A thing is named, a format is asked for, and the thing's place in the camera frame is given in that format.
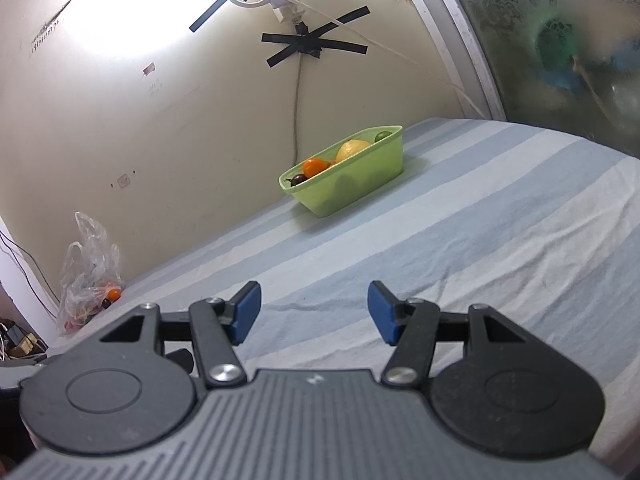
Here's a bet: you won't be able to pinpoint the striped bed sheet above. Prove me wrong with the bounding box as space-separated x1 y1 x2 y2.
50 117 640 480

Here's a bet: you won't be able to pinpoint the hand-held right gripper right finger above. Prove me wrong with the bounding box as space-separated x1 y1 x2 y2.
367 281 543 387

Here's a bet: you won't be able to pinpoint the large yellow citrus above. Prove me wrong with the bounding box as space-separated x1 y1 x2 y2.
335 140 373 163

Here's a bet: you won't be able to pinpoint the cluttered small items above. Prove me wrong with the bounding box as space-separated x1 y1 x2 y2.
0 317 48 361

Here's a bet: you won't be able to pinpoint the green plastic basket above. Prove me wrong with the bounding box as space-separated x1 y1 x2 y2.
278 125 404 218

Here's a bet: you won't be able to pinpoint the white cable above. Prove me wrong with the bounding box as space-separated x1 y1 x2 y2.
300 0 486 116

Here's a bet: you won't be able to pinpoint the clear plastic bag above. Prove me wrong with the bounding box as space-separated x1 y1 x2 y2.
57 212 123 336

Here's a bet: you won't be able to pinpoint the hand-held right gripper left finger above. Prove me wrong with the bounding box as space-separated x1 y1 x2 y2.
80 281 262 388

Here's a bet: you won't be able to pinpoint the thin black cable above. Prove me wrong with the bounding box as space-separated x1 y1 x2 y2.
0 230 61 321

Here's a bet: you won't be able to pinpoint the frosted glass window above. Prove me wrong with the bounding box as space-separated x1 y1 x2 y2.
390 0 640 156

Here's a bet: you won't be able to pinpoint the green object behind glass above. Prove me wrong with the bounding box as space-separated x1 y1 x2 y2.
535 5 581 71

